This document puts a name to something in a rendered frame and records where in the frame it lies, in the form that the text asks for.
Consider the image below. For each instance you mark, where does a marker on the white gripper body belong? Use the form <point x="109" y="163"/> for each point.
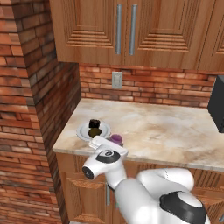
<point x="102" y="142"/>

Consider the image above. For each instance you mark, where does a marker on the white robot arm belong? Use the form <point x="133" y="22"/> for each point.
<point x="137" y="198"/>

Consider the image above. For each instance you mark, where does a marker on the dark green avocado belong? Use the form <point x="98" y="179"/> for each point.
<point x="94" y="132"/>

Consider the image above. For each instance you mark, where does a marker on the purple jam jar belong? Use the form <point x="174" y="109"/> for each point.
<point x="116" y="138"/>

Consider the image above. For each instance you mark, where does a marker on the dark brown bread piece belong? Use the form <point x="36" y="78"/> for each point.
<point x="94" y="123"/>

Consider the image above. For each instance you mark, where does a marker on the white round plate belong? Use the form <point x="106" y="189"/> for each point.
<point x="82" y="131"/>

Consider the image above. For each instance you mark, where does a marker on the black microwave oven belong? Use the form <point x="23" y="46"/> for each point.
<point x="218" y="102"/>

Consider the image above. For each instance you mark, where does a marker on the grey wall outlet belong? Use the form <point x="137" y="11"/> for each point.
<point x="117" y="80"/>

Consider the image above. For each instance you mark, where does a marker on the wooden wall cabinet door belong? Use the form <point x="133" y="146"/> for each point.
<point x="214" y="38"/>
<point x="87" y="29"/>
<point x="169" y="29"/>

